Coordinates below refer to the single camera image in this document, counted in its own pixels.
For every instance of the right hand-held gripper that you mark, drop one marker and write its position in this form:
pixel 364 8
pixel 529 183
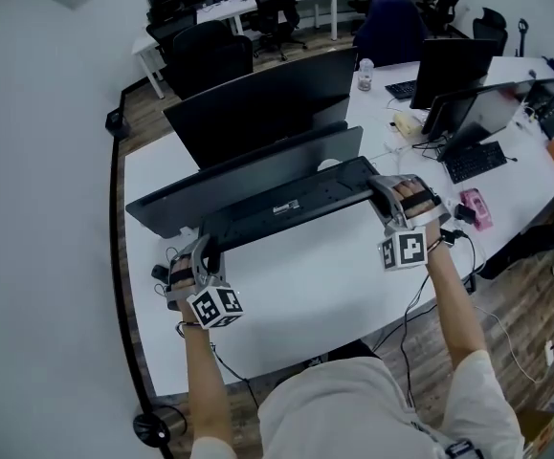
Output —
pixel 408 251

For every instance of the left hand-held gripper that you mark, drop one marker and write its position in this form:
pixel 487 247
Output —
pixel 214 309

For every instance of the black keyboard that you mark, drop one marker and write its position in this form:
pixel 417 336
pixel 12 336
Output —
pixel 295 199
pixel 475 161
pixel 401 90

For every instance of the person's right forearm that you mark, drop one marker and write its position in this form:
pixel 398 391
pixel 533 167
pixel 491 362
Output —
pixel 453 294

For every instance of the person's left forearm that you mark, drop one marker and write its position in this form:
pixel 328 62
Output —
pixel 205 385

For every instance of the person's right hand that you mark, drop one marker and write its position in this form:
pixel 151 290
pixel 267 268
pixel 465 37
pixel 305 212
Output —
pixel 406 188

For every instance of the person's left hand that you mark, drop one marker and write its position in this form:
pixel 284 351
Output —
pixel 184 265

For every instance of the black computer mouse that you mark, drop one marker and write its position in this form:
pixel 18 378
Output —
pixel 158 271

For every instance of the white lidded paper cup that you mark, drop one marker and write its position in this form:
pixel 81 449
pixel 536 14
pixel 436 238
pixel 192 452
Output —
pixel 326 164

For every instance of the beige tissue box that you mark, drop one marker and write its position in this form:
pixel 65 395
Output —
pixel 406 124

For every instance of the black charger plug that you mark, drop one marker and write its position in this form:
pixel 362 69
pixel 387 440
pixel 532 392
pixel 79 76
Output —
pixel 465 214

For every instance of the dark grey desk divider panel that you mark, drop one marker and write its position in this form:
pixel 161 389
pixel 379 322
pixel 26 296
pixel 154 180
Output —
pixel 238 180

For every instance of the pink tissue packet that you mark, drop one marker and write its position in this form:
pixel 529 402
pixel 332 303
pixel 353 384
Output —
pixel 478 208

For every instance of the clear plastic bottle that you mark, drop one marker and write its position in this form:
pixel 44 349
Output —
pixel 365 77

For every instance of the large black monitor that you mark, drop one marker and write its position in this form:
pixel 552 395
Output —
pixel 257 108

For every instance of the person's black trousers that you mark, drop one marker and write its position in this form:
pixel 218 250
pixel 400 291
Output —
pixel 353 349

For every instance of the black mesh office chair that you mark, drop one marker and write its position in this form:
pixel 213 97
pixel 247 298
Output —
pixel 539 242

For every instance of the black square floor fitting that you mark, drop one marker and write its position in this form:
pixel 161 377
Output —
pixel 115 121

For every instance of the navy office chair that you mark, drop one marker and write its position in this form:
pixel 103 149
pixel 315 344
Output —
pixel 389 27

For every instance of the black laptop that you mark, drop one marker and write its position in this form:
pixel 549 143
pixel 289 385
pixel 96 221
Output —
pixel 544 94

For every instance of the person's white shirt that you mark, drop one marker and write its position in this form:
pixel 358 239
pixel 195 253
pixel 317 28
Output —
pixel 343 409

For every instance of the white floor power strip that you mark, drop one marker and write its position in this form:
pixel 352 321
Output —
pixel 549 353

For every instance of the brown cardboard box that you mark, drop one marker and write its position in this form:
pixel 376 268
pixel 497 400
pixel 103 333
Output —
pixel 537 428

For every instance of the white divider bracket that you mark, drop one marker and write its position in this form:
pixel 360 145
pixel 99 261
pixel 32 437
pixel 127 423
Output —
pixel 188 232

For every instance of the black curved floor rail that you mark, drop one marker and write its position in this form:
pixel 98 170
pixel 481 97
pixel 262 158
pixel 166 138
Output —
pixel 112 208

